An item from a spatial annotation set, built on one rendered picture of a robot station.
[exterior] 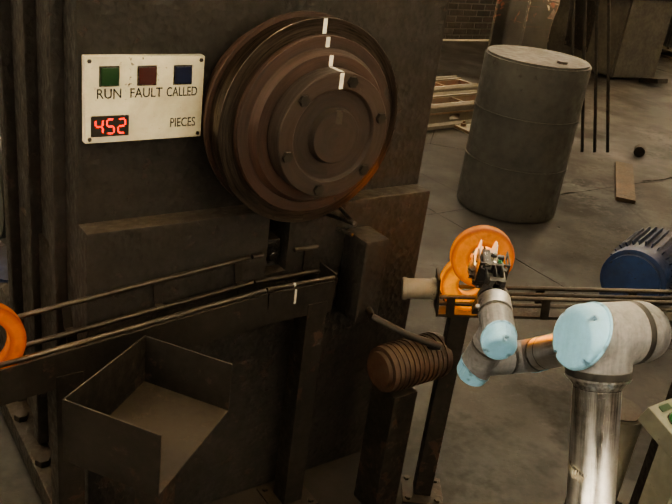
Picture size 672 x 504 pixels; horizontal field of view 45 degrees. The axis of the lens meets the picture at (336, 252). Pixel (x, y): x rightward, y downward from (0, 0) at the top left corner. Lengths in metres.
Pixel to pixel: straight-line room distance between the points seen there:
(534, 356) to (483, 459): 0.93
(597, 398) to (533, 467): 1.25
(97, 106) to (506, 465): 1.69
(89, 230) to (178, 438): 0.49
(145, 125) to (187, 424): 0.63
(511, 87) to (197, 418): 3.14
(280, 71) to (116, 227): 0.49
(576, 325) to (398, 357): 0.73
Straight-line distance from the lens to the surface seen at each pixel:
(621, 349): 1.50
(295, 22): 1.75
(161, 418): 1.69
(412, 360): 2.14
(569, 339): 1.50
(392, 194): 2.19
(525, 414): 2.99
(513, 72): 4.45
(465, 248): 1.99
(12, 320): 1.76
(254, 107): 1.72
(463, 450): 2.74
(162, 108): 1.80
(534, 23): 6.03
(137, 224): 1.85
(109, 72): 1.74
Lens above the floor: 1.62
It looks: 24 degrees down
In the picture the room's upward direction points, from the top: 8 degrees clockwise
